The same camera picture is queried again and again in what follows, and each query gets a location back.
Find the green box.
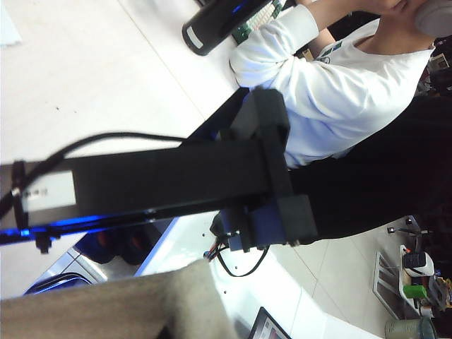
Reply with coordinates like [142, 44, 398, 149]
[403, 283, 430, 300]

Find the grey glass jar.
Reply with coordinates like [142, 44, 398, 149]
[383, 316, 441, 339]

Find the person in white shirt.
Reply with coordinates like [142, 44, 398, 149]
[229, 0, 452, 248]

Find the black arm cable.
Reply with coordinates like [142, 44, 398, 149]
[0, 131, 185, 217]

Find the beige canvas bag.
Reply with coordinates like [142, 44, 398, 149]
[0, 259, 236, 339]

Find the black looped cable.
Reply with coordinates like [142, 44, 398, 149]
[210, 243, 271, 279]

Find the black cylindrical tumbler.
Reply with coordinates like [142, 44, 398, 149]
[181, 0, 273, 57]

